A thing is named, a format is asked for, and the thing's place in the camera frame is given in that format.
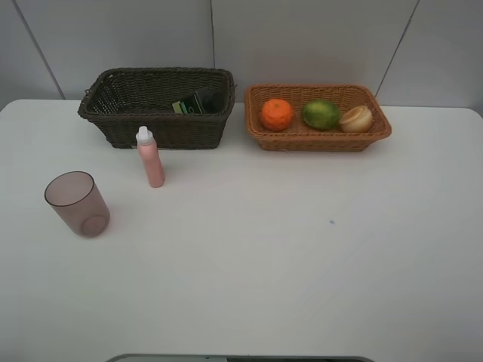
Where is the orange wicker basket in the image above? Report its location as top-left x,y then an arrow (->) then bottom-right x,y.
245,84 -> 392,152

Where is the pink spray bottle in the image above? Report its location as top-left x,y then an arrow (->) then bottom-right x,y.
136,126 -> 165,188

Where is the dark green pump bottle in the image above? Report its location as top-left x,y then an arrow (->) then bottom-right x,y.
171,87 -> 224,115

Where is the translucent pink plastic cup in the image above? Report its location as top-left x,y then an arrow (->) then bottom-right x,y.
44,171 -> 110,238

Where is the green mango fruit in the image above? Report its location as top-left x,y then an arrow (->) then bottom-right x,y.
302,99 -> 341,131

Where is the dark brown wicker basket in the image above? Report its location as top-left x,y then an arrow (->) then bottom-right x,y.
78,67 -> 235,149

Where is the red peach fruit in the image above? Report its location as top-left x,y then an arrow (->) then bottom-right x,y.
339,106 -> 374,133

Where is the orange mandarin fruit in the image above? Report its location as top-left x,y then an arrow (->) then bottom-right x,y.
261,99 -> 294,132

